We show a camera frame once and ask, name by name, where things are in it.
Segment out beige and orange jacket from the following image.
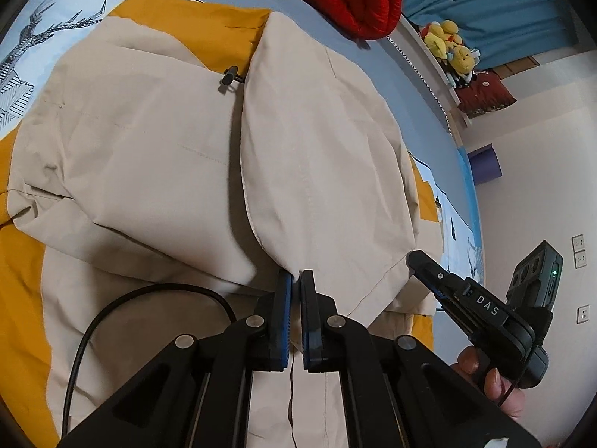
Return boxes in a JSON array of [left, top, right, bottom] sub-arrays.
[[1, 0, 442, 447]]

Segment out person's right hand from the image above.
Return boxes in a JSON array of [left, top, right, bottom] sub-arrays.
[[451, 346, 526, 422]]

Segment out purple rolled mat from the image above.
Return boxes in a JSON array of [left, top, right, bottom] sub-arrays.
[[468, 144, 502, 185]]

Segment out yellow plush toys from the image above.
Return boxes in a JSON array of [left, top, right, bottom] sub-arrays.
[[420, 20, 481, 88]]

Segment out blue curtain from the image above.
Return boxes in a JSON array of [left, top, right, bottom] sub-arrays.
[[403, 0, 579, 69]]

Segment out grey printed bed sheet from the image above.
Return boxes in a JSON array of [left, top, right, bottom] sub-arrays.
[[1, 0, 481, 364]]

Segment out black camera box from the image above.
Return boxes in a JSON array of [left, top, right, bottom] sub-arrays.
[[506, 241, 564, 311]]

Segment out white wall socket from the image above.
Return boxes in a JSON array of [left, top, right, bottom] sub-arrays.
[[577, 304, 590, 325]]

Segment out black cable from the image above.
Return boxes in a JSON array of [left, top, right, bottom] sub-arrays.
[[60, 282, 238, 439]]

